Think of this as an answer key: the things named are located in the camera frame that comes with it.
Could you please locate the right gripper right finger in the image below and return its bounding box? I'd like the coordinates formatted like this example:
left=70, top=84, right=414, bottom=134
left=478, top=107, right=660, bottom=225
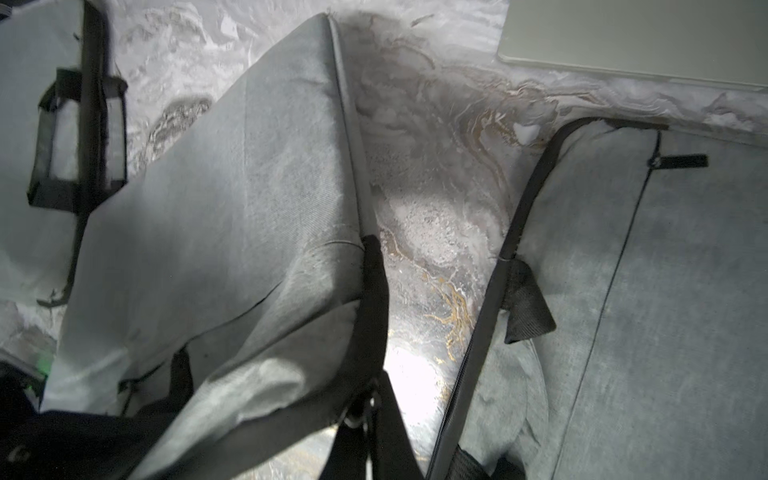
left=368, top=371, right=424, bottom=480

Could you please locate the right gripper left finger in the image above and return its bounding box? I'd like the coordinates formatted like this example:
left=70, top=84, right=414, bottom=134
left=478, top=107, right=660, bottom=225
left=319, top=424, right=368, bottom=480

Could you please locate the grey zippered laptop bag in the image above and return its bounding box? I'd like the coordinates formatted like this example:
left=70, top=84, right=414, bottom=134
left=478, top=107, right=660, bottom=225
left=428, top=117, right=767, bottom=479

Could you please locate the silver laptop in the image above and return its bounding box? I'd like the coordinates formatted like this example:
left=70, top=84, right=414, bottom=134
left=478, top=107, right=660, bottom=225
left=497, top=0, right=767, bottom=91

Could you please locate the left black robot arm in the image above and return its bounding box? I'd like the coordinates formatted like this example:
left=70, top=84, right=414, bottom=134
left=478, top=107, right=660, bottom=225
left=1, top=355, right=193, bottom=479

